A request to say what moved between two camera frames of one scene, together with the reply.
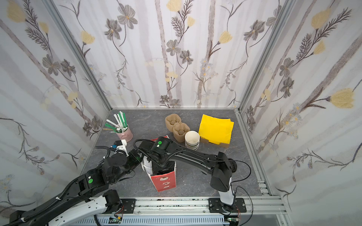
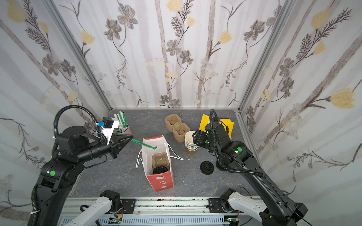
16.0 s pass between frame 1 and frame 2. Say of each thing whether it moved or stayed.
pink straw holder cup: stayed
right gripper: moved
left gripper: moved
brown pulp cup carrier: stayed
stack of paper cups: stayed
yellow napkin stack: stayed
